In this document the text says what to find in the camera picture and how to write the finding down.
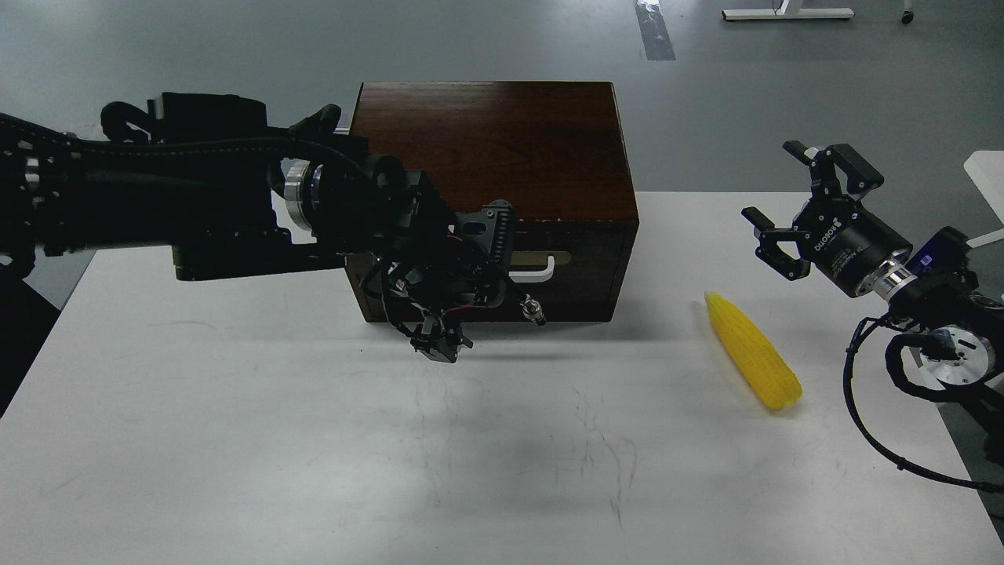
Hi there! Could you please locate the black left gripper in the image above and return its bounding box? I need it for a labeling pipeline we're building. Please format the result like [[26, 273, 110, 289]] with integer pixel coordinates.
[[347, 170, 547, 363]]

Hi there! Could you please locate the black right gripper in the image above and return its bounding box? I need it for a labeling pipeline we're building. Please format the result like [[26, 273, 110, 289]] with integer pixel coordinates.
[[741, 140, 913, 297]]

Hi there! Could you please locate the white drawer handle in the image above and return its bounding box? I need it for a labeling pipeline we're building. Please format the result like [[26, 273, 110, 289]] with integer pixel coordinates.
[[507, 254, 557, 285]]

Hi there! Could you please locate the dark wooden drawer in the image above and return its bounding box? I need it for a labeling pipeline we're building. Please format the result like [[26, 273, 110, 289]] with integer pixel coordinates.
[[345, 221, 639, 326]]

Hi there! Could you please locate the yellow corn cob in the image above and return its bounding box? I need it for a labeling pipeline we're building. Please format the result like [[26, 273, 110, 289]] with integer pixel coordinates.
[[704, 292, 802, 410]]

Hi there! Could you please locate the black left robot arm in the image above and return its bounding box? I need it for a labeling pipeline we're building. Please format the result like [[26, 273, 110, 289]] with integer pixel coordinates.
[[1, 93, 547, 363]]

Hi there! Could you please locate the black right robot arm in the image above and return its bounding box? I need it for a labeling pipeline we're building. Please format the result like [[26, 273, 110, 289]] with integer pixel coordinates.
[[741, 140, 1003, 494]]

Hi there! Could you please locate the dark wooden drawer cabinet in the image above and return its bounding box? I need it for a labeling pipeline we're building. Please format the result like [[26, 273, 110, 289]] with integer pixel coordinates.
[[344, 81, 641, 323]]

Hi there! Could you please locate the white table leg base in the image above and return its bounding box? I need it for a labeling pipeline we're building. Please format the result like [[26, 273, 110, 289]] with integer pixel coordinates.
[[721, 1, 856, 22]]

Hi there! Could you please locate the grey floor tape strip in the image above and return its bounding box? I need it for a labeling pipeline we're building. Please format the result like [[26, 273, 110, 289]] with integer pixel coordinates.
[[632, 1, 675, 62]]

